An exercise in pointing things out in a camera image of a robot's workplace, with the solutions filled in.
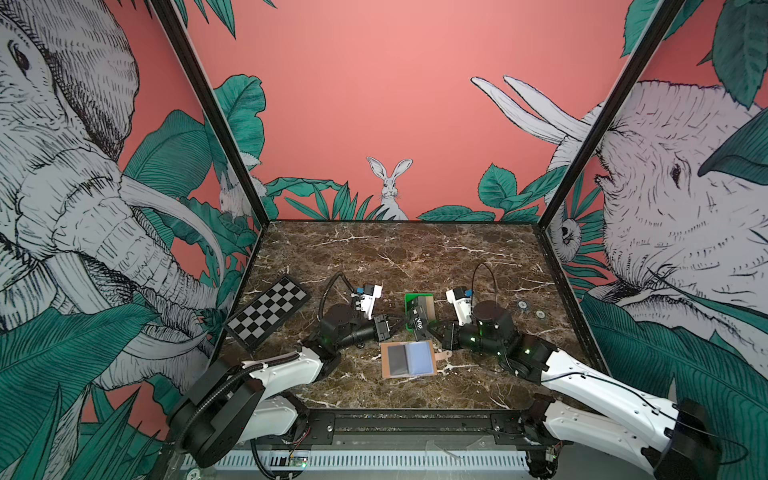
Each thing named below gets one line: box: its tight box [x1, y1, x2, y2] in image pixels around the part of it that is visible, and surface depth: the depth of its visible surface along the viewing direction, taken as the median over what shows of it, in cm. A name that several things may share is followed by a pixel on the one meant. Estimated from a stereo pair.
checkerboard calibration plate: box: [224, 275, 312, 352], surface depth 92 cm
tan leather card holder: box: [380, 340, 453, 379], surface depth 87 cm
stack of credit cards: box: [418, 296, 436, 321], surface depth 95 cm
